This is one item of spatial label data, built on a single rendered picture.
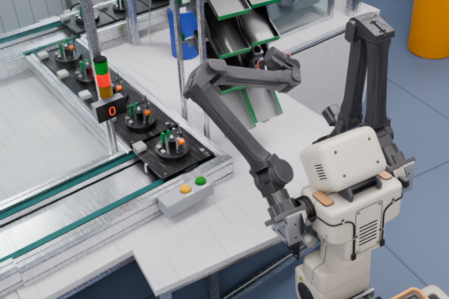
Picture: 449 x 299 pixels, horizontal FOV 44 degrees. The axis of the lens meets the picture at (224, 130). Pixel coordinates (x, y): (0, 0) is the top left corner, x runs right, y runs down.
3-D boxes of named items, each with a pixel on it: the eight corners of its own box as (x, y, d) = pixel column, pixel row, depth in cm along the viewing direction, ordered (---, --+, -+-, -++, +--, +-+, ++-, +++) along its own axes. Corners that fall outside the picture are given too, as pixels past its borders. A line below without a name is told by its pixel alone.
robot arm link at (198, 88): (170, 89, 167) (188, 73, 161) (193, 69, 177) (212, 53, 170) (265, 199, 172) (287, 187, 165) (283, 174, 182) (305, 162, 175)
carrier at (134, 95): (150, 103, 257) (146, 80, 250) (103, 123, 246) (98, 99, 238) (123, 81, 273) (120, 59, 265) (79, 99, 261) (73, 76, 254)
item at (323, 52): (363, 119, 403) (380, 9, 351) (244, 185, 350) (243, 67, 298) (297, 81, 446) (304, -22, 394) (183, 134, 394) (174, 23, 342)
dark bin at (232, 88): (249, 87, 223) (253, 76, 216) (220, 95, 218) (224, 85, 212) (220, 35, 234) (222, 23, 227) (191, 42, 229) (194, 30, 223)
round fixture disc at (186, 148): (196, 152, 225) (196, 148, 224) (167, 166, 218) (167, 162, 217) (177, 135, 234) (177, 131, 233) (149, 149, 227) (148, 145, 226)
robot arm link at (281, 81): (191, 88, 173) (211, 71, 166) (187, 73, 175) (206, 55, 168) (286, 96, 201) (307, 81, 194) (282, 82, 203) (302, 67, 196)
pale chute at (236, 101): (252, 129, 234) (256, 126, 229) (224, 138, 229) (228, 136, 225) (229, 67, 236) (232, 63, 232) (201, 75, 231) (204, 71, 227)
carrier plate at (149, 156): (214, 157, 225) (214, 153, 224) (164, 182, 214) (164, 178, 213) (181, 129, 241) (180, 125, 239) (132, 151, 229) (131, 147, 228)
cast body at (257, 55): (262, 63, 231) (266, 53, 225) (252, 66, 229) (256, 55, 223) (252, 48, 234) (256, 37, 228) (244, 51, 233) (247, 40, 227)
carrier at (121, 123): (179, 127, 242) (177, 104, 234) (131, 149, 230) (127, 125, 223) (150, 103, 257) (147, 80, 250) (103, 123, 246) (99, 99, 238)
